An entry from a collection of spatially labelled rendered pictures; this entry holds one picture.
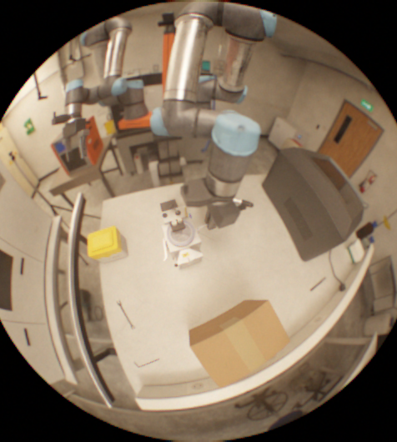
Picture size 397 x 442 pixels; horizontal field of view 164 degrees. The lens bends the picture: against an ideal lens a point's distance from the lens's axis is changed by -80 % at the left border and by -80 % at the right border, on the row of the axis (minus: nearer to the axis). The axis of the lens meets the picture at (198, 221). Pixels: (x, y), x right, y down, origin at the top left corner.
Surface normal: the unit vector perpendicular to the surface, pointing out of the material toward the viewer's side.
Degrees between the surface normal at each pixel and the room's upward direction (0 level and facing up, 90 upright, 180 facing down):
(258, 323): 0
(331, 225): 90
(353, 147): 90
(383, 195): 90
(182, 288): 0
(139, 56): 90
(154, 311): 0
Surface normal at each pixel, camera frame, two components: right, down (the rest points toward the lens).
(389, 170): -0.96, 0.21
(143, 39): 0.28, 0.84
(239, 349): 0.07, -0.50
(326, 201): -0.76, -0.10
